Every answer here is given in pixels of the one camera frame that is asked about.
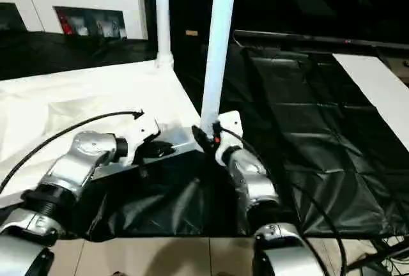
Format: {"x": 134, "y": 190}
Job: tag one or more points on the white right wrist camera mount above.
{"x": 227, "y": 128}

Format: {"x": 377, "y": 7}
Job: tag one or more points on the black plastic mat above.
{"x": 319, "y": 154}

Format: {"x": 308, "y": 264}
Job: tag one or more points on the small bottles behind glass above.
{"x": 92, "y": 23}

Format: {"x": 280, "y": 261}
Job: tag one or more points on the small tan tag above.
{"x": 191, "y": 32}

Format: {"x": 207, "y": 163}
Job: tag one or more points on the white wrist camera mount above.
{"x": 144, "y": 129}
{"x": 227, "y": 128}

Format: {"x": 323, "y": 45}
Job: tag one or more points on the white plastic table leg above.
{"x": 162, "y": 14}
{"x": 218, "y": 33}

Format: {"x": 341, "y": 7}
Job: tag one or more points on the dark metal rail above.
{"x": 319, "y": 38}

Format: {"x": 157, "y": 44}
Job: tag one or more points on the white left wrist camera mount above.
{"x": 144, "y": 129}

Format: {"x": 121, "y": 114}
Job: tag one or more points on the white plastic table top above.
{"x": 64, "y": 103}

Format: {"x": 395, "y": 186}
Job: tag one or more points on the white paper sheet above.
{"x": 377, "y": 87}

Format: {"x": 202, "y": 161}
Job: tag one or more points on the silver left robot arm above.
{"x": 77, "y": 161}

